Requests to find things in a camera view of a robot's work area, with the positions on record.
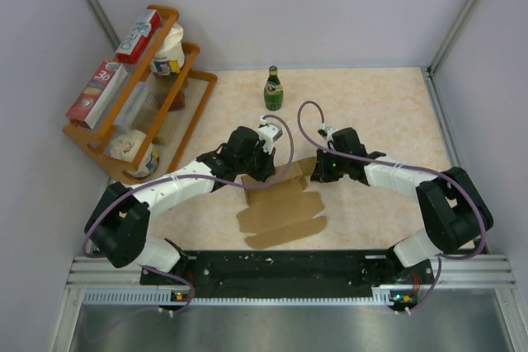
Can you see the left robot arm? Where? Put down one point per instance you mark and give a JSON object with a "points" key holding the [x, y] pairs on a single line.
{"points": [[118, 226]]}

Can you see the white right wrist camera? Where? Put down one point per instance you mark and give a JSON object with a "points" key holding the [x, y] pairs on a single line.
{"points": [[326, 132]]}

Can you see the grey cable duct rail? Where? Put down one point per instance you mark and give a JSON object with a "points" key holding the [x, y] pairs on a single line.
{"points": [[100, 284]]}

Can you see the red white box lower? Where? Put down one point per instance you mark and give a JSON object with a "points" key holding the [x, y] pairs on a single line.
{"points": [[97, 94]]}

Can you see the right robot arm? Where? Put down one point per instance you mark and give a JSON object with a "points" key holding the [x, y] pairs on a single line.
{"points": [[453, 211]]}

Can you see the brown cardboard box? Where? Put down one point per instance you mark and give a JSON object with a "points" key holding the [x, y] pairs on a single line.
{"points": [[284, 212]]}

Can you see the red white box upper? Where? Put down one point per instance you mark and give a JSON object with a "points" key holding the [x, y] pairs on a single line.
{"points": [[138, 37]]}

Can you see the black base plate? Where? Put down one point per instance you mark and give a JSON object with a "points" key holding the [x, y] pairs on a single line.
{"points": [[291, 274]]}

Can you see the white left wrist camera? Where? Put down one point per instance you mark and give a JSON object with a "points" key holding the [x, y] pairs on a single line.
{"points": [[268, 133]]}

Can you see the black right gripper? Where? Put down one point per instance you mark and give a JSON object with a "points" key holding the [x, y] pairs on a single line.
{"points": [[321, 173]]}

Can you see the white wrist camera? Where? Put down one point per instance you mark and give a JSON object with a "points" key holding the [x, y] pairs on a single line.
{"points": [[326, 132], [268, 133]]}

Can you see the green glass bottle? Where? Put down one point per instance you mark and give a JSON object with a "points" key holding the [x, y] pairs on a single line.
{"points": [[273, 90]]}

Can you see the orange wooden rack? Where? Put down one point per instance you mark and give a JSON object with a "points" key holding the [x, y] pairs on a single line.
{"points": [[165, 108]]}

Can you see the red white box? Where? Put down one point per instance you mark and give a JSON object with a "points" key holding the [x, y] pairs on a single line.
{"points": [[97, 94], [138, 37]]}

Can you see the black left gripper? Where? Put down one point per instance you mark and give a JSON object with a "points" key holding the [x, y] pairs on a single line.
{"points": [[268, 168]]}

